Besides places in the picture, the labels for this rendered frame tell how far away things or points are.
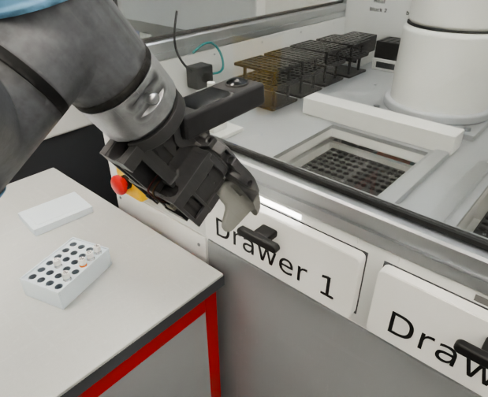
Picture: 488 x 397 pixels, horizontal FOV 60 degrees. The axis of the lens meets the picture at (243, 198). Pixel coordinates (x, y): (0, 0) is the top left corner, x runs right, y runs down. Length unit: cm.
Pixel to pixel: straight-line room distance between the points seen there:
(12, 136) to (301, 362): 64
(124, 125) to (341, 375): 56
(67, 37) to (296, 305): 55
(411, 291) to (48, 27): 46
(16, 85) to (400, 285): 45
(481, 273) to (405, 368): 21
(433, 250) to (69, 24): 43
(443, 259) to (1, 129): 45
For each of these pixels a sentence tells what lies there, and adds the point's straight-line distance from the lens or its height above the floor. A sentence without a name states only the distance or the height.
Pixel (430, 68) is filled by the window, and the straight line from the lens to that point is 48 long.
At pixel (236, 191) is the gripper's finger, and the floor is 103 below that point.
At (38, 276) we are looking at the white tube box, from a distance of 80.
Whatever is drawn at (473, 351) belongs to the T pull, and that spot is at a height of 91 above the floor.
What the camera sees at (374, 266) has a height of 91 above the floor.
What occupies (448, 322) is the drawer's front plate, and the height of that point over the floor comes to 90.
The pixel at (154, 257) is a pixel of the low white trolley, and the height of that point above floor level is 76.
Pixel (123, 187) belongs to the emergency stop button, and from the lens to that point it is 82.
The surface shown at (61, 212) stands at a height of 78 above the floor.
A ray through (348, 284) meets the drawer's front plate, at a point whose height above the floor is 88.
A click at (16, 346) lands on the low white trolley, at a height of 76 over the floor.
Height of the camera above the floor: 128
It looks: 32 degrees down
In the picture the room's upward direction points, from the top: straight up
